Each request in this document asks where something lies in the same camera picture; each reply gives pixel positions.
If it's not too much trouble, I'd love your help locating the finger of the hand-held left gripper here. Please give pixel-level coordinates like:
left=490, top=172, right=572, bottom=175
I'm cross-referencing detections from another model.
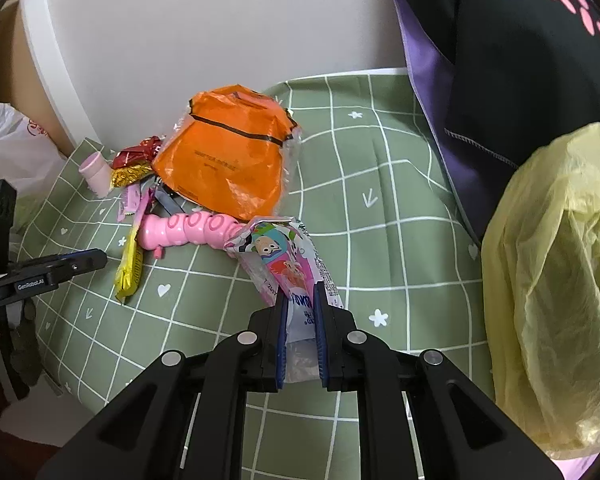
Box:
left=10, top=249, right=108, bottom=293

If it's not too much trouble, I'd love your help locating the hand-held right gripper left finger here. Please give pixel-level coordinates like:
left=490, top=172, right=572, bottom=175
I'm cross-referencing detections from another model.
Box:
left=45, top=294, right=289, bottom=480

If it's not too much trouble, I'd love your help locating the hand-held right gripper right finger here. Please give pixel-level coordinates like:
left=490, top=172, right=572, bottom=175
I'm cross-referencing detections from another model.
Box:
left=314, top=282, right=568, bottom=480

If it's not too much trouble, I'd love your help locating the cartoon print snack packet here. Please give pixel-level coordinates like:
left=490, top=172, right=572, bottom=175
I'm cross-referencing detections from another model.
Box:
left=237, top=216, right=343, bottom=386

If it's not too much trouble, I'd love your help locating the yellow plastic bag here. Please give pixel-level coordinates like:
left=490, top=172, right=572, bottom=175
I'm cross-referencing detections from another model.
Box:
left=481, top=122, right=600, bottom=461

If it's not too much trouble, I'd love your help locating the person's left hand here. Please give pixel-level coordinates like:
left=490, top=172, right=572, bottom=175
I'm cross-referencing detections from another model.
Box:
left=9, top=301, right=43, bottom=387

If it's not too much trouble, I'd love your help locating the yellow snack wrapper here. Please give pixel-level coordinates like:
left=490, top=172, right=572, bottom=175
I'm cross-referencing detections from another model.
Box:
left=114, top=220, right=146, bottom=303

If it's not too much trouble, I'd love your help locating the white plastic bag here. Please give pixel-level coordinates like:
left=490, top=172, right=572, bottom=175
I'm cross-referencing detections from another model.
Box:
left=0, top=102, right=68, bottom=201

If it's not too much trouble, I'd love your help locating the pink candy wrapper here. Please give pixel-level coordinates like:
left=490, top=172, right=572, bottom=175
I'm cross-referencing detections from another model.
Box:
left=117, top=185, right=153, bottom=223

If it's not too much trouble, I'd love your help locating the small pink bottle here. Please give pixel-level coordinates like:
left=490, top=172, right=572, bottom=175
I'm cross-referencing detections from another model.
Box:
left=78, top=151, right=113, bottom=196

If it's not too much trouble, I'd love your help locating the gold foil wrapper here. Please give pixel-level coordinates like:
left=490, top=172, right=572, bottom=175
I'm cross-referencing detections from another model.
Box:
left=110, top=162, right=156, bottom=191

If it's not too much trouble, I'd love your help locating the grey-blue wrapper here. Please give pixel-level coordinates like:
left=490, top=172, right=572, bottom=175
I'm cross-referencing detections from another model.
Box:
left=152, top=182, right=186, bottom=216

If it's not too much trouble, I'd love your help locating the pink ribbed bottle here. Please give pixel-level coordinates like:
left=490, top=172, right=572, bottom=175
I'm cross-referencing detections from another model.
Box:
left=140, top=211, right=246, bottom=261

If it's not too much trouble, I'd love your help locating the red foil wrapper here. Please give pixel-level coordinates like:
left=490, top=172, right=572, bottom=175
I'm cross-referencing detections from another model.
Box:
left=111, top=135, right=166, bottom=170

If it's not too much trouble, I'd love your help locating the green checked tablecloth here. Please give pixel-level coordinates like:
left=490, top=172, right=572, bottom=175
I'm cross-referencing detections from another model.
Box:
left=10, top=74, right=496, bottom=480

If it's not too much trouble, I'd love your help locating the orange plastic wrapper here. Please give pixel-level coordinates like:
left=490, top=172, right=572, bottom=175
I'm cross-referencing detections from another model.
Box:
left=152, top=85, right=301, bottom=221

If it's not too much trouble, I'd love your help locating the black and purple garment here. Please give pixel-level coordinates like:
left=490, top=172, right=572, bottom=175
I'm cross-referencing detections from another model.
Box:
left=390, top=0, right=600, bottom=241

